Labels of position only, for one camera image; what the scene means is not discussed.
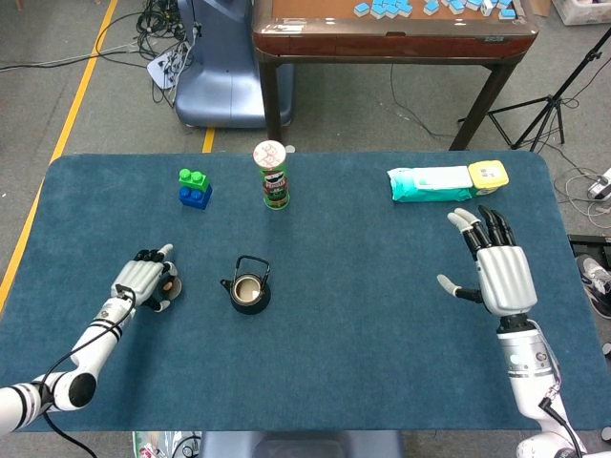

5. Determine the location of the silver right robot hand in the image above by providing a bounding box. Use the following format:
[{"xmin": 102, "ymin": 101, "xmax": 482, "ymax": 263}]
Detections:
[{"xmin": 436, "ymin": 204, "xmax": 538, "ymax": 319}]

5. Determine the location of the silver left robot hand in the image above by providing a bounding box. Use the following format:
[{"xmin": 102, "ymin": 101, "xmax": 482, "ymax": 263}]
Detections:
[{"xmin": 110, "ymin": 243, "xmax": 180, "ymax": 314}]

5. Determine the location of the black teapot lid orange knob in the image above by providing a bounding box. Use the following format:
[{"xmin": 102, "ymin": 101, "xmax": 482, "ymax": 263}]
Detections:
[{"xmin": 159, "ymin": 271, "xmax": 183, "ymax": 302}]

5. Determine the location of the black teapot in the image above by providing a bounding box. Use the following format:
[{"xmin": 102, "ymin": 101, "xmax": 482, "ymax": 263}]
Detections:
[{"xmin": 219, "ymin": 255, "xmax": 273, "ymax": 316}]

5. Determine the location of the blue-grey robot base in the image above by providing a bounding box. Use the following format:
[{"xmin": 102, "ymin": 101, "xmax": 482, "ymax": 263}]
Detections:
[{"xmin": 174, "ymin": 0, "xmax": 295, "ymax": 129}]

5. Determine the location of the grey white sneaker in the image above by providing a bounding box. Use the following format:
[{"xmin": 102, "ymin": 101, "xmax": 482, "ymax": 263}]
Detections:
[{"xmin": 576, "ymin": 255, "xmax": 611, "ymax": 320}]

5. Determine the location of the black floor platform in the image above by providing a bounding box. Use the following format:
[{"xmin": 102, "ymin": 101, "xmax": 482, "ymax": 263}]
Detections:
[{"xmin": 566, "ymin": 233, "xmax": 611, "ymax": 261}]

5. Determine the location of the blue building block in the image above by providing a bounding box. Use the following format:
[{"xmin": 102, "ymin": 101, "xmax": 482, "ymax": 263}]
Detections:
[{"xmin": 179, "ymin": 183, "xmax": 214, "ymax": 211}]

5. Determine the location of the yellow lidded container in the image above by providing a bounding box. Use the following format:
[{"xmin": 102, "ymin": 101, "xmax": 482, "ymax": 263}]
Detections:
[{"xmin": 466, "ymin": 159, "xmax": 511, "ymax": 198}]

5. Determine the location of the green building block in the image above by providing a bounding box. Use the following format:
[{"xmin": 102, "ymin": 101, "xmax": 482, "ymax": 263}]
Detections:
[{"xmin": 178, "ymin": 168, "xmax": 211, "ymax": 194}]

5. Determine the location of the teal wet wipes pack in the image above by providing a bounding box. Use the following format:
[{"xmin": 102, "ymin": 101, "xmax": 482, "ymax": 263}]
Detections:
[{"xmin": 386, "ymin": 165, "xmax": 474, "ymax": 204}]

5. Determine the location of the white power adapter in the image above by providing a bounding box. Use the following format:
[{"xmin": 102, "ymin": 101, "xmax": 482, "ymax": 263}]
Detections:
[{"xmin": 586, "ymin": 166, "xmax": 611, "ymax": 201}]

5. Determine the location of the green Pringles can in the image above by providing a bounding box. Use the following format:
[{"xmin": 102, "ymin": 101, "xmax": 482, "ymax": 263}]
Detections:
[{"xmin": 252, "ymin": 139, "xmax": 291, "ymax": 212}]

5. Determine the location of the colourful printed package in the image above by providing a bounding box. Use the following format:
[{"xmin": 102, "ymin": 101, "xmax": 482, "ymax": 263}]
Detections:
[{"xmin": 132, "ymin": 430, "xmax": 201, "ymax": 458}]

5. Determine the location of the black tripod stand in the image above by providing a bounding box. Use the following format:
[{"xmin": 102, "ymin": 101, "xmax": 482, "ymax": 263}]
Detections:
[{"xmin": 456, "ymin": 31, "xmax": 611, "ymax": 153}]

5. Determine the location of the blue felt table mat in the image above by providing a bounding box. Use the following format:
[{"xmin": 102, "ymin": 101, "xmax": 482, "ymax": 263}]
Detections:
[{"xmin": 0, "ymin": 151, "xmax": 601, "ymax": 433}]

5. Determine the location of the white power strip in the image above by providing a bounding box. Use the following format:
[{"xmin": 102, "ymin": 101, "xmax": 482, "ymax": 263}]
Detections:
[{"xmin": 146, "ymin": 40, "xmax": 192, "ymax": 91}]

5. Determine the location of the blue-grey robot torso base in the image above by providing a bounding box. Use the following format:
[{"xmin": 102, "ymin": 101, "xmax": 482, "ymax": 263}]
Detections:
[{"xmin": 199, "ymin": 430, "xmax": 407, "ymax": 458}]

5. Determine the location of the brown mahjong table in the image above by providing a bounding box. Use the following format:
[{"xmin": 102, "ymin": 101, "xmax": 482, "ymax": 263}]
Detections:
[{"xmin": 251, "ymin": 0, "xmax": 539, "ymax": 152}]

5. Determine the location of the white storage box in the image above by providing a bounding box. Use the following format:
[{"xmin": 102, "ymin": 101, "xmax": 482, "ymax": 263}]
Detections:
[{"xmin": 552, "ymin": 0, "xmax": 611, "ymax": 28}]

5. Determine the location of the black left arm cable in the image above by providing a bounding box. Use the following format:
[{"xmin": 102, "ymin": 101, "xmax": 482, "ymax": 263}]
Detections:
[{"xmin": 40, "ymin": 283, "xmax": 138, "ymax": 458}]

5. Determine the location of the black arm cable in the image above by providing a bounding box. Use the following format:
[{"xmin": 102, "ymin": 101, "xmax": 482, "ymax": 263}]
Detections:
[
  {"xmin": 537, "ymin": 395, "xmax": 589, "ymax": 458},
  {"xmin": 40, "ymin": 283, "xmax": 138, "ymax": 458}
]

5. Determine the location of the white tangled cable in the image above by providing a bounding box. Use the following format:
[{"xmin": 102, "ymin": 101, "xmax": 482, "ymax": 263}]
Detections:
[{"xmin": 553, "ymin": 169, "xmax": 611, "ymax": 230}]

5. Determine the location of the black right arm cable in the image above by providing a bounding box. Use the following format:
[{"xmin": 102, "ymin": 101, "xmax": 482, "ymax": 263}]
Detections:
[{"xmin": 537, "ymin": 395, "xmax": 589, "ymax": 458}]

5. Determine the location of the thin black floor cable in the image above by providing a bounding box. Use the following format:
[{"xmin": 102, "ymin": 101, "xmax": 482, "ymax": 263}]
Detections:
[{"xmin": 390, "ymin": 64, "xmax": 459, "ymax": 142}]

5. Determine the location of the long white floor cable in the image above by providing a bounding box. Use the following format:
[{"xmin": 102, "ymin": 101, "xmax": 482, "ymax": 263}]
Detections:
[{"xmin": 0, "ymin": 42, "xmax": 144, "ymax": 73}]

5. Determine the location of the black cable bundle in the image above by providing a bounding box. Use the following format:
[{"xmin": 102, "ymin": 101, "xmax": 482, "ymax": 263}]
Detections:
[{"xmin": 136, "ymin": 0, "xmax": 201, "ymax": 106}]

